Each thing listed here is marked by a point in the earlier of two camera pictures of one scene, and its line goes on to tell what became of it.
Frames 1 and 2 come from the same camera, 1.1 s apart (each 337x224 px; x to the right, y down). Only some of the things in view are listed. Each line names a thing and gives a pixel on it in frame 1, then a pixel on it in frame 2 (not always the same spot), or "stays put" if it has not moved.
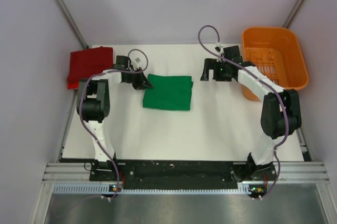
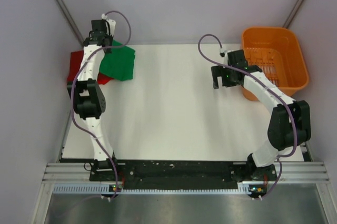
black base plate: (179, 173) stays put
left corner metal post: (64, 7) stays put
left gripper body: (132, 78) -> (109, 38)
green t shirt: (169, 92) -> (119, 64)
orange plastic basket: (276, 53) stays put
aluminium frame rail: (291, 173) stays put
